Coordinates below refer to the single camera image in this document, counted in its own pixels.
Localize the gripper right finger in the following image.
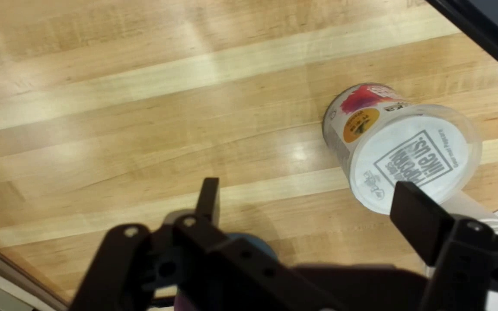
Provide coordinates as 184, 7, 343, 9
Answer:
389, 181, 498, 311

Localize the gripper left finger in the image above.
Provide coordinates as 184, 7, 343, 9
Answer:
68, 177, 345, 311

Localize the translucent plastic lid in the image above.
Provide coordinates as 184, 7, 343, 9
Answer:
348, 103, 483, 216

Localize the white printed can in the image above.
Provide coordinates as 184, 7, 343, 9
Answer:
322, 82, 418, 175

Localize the blue round object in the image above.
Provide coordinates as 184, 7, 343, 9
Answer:
225, 232, 279, 262

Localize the black framed dark panel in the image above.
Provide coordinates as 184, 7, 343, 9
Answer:
425, 0, 498, 83

